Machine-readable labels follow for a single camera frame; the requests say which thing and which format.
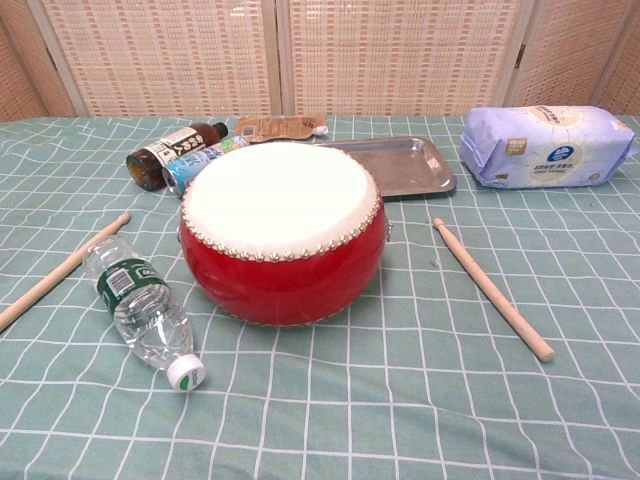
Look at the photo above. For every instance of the wooden drumstick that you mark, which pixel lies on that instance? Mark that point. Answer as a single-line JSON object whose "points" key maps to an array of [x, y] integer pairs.
{"points": [[50, 277], [492, 287]]}

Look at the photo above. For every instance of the steel rectangular tray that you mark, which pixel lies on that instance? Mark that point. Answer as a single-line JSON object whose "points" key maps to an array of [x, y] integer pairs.
{"points": [[405, 170]]}

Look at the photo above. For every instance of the brown tea bottle black label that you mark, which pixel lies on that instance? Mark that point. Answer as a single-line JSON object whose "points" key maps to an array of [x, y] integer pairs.
{"points": [[170, 147]]}

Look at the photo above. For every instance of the pale blue tissue pack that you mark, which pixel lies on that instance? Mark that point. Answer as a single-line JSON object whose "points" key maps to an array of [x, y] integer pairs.
{"points": [[545, 150]]}

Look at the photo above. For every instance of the brown spouted pouch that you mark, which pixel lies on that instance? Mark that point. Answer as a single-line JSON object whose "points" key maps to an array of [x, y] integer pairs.
{"points": [[280, 127]]}

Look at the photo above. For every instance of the woven folding screen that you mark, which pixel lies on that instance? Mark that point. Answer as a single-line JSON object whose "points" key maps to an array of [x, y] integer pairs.
{"points": [[165, 60]]}

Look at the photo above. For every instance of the red drum white skin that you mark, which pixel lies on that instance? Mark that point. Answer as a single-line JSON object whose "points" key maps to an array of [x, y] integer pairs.
{"points": [[280, 280]]}

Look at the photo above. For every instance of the clear water bottle green label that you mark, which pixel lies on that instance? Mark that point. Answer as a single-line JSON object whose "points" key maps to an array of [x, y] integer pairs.
{"points": [[145, 310]]}

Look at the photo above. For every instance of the green checked tablecloth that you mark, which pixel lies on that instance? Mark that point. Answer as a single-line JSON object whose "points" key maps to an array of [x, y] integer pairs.
{"points": [[400, 400]]}

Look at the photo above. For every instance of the blue drink can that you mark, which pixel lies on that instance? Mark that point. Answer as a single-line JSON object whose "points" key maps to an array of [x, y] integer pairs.
{"points": [[187, 165]]}

